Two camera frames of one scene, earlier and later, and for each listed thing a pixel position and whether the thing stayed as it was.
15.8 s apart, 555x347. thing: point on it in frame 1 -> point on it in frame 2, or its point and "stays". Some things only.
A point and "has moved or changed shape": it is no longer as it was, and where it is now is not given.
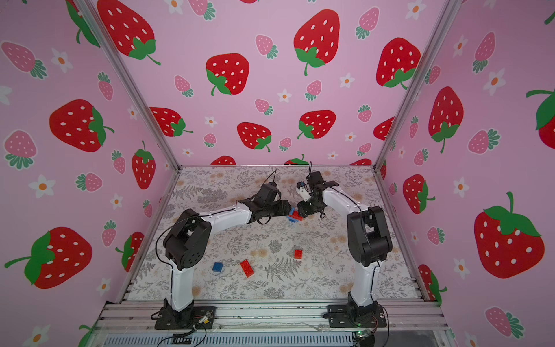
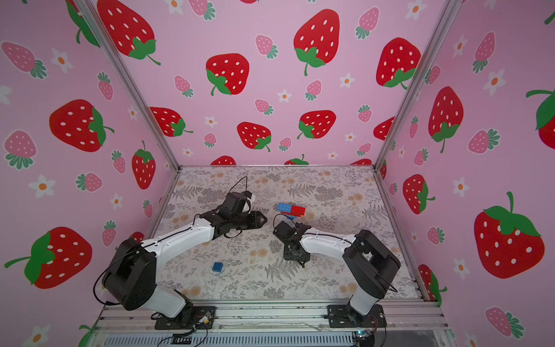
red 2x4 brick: [247, 268] has moved or changed shape
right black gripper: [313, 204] -> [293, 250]
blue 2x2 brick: [217, 267] stays
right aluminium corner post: [418, 84] stays
